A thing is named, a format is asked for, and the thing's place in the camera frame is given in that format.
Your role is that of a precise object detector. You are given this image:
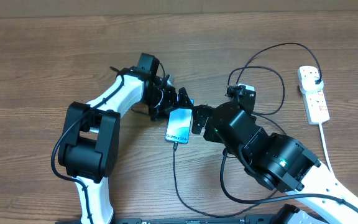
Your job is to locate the white charger adapter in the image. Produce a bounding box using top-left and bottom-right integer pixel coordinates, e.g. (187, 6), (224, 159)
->
(300, 77), (324, 94)

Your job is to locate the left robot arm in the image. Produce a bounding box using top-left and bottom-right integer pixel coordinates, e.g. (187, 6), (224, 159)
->
(51, 53), (193, 223)

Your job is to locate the white power strip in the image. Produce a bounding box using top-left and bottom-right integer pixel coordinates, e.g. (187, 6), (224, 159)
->
(296, 65), (331, 125)

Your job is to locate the Galaxy smartphone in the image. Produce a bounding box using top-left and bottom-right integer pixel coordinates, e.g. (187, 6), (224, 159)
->
(165, 108), (192, 144)

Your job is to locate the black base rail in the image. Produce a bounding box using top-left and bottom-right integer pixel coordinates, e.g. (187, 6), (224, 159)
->
(54, 203), (323, 224)

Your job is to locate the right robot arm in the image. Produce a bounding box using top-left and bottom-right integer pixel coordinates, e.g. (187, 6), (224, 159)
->
(192, 85), (358, 223)

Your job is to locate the black charging cable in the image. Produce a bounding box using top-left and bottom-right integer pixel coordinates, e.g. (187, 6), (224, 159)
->
(172, 42), (323, 218)

